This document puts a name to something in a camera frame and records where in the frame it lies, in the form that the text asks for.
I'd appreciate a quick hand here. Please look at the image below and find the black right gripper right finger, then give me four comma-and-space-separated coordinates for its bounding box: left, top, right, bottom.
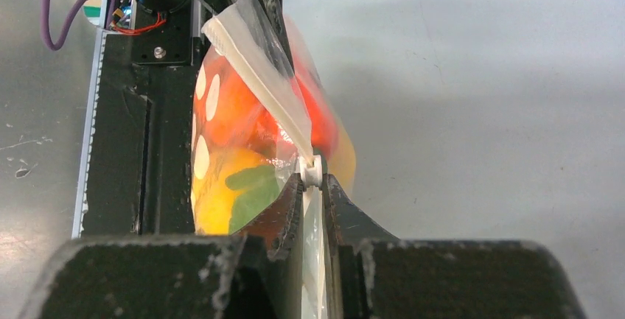
322, 174, 586, 318

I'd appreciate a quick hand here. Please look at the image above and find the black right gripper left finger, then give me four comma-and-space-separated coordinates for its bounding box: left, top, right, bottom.
19, 174, 303, 318

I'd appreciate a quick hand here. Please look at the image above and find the yellow lemon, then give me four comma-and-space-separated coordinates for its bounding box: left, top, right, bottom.
190, 148, 269, 235

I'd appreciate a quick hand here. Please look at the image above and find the green pepper stem piece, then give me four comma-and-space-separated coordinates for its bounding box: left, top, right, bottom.
226, 164, 280, 234

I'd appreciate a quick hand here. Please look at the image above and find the clear dotted zip top bag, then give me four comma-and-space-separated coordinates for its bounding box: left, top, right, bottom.
190, 0, 357, 318

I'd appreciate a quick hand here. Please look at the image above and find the left circuit board with leds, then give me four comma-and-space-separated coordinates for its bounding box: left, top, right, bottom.
83, 0, 167, 36

